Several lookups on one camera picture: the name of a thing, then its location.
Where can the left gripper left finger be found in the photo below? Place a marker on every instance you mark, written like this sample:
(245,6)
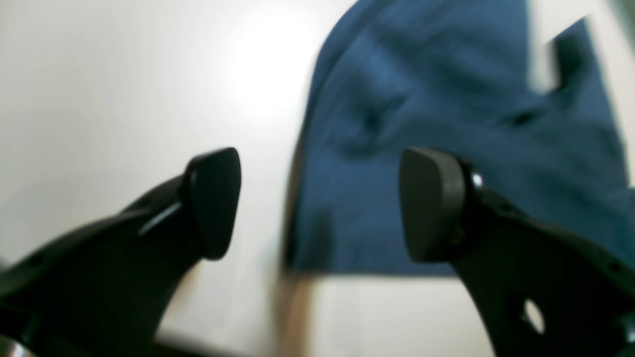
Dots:
(102,290)

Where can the dark navy t-shirt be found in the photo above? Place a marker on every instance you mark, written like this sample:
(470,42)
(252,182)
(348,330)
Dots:
(451,75)

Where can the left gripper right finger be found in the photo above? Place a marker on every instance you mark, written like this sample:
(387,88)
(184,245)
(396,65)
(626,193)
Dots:
(540,291)

